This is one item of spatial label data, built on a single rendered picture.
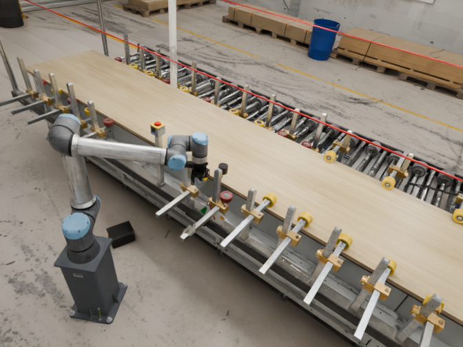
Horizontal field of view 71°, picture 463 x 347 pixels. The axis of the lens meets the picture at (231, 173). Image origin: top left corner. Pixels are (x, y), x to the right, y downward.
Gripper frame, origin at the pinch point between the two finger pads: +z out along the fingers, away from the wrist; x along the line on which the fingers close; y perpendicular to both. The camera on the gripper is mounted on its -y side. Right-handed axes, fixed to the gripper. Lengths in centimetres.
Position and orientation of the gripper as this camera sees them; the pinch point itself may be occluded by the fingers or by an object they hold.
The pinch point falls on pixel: (196, 184)
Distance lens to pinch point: 201.4
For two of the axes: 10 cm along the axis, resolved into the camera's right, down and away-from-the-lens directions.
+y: 8.0, 4.3, -4.2
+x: 6.0, -4.7, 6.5
